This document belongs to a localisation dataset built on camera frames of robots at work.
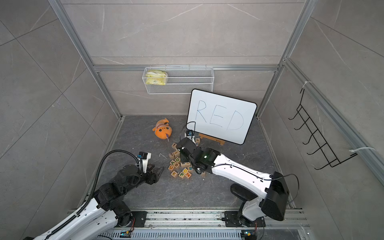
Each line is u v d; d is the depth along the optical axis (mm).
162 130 1007
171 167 883
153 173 649
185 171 878
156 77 877
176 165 900
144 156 637
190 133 647
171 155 948
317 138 669
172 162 903
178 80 955
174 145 989
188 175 858
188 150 540
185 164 903
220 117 942
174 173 858
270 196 386
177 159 924
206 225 730
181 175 858
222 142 991
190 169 880
